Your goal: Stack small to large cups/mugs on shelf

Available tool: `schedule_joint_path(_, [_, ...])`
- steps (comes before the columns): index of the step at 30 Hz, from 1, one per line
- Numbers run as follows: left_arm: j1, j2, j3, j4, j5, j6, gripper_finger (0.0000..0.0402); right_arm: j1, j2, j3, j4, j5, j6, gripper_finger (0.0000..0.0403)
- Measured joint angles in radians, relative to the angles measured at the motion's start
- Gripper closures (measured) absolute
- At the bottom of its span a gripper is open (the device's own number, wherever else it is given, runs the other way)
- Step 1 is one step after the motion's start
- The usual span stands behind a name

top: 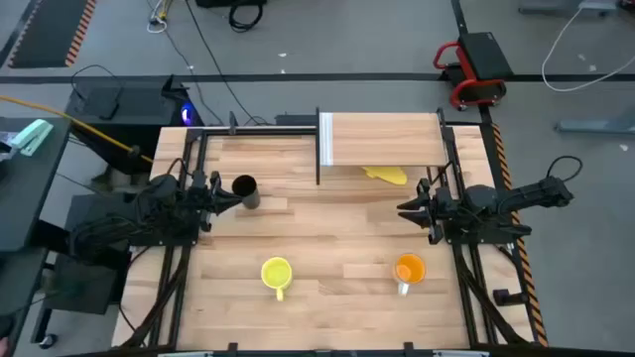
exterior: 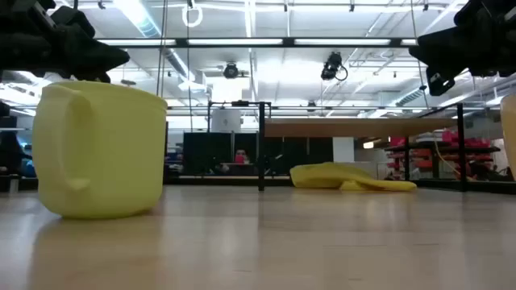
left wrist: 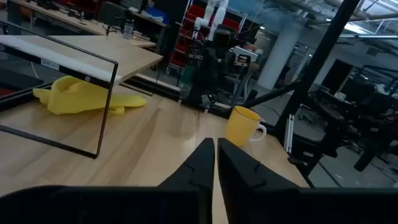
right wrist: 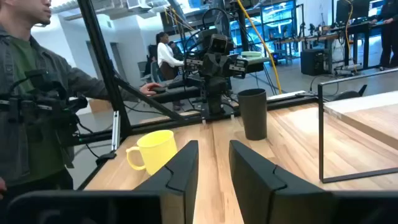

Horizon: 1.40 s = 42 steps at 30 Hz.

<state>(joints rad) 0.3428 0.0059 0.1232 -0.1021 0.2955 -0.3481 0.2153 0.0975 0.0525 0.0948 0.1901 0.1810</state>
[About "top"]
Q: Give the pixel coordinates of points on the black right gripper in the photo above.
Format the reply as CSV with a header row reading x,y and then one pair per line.
x,y
439,208

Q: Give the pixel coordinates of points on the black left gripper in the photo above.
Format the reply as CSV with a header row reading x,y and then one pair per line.
x,y
204,198

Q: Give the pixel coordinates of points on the black cup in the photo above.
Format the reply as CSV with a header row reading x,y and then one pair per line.
x,y
248,191

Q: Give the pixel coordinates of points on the orange and white mug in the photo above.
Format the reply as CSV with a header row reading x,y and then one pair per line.
x,y
409,269

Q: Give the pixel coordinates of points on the yellow mug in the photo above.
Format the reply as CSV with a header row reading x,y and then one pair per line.
x,y
277,273

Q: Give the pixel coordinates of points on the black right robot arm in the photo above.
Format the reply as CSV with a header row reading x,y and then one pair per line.
x,y
541,193

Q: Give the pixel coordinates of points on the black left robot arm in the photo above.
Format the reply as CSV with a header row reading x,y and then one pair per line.
x,y
159,191

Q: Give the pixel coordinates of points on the wooden shelf with black legs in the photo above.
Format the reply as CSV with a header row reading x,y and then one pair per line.
x,y
382,139

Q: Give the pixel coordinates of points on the yellow cloth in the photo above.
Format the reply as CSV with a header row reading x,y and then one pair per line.
x,y
387,174

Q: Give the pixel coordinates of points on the orange black hazard strip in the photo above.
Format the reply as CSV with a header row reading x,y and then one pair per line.
x,y
521,248

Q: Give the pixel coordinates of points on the black clamp block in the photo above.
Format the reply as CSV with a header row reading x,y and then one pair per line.
x,y
508,297

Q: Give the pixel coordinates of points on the black computer tower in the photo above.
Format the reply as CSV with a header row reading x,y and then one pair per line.
x,y
129,111

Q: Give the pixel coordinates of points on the red and black roller stool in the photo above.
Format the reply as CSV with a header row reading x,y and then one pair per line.
x,y
476,64

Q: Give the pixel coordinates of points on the black low cart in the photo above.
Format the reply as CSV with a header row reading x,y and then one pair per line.
x,y
84,282

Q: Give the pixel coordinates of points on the grey floor stand base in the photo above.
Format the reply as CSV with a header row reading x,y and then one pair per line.
x,y
595,124

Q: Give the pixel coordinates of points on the black side desk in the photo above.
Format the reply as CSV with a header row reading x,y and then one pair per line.
x,y
30,198

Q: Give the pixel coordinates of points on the mint green stapler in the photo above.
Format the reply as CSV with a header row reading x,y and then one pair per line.
x,y
32,136

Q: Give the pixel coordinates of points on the black mat with hazard stripes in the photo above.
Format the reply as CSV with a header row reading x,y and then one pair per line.
x,y
49,30

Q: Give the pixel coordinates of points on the black metal table frame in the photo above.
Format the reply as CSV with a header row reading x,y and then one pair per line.
x,y
196,149

